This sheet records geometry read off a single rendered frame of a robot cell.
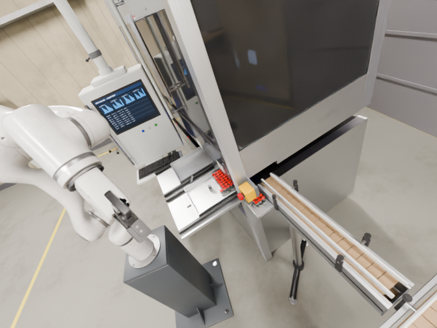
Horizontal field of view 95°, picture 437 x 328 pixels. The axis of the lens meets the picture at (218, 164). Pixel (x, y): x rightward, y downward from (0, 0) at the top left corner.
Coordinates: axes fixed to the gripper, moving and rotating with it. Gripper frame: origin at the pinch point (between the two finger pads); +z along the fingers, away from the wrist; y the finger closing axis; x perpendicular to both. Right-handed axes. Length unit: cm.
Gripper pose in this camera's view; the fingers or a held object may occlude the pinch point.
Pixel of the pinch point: (139, 230)
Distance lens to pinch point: 47.4
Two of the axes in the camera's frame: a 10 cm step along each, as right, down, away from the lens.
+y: 4.8, -3.4, -8.1
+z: 6.7, 7.4, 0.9
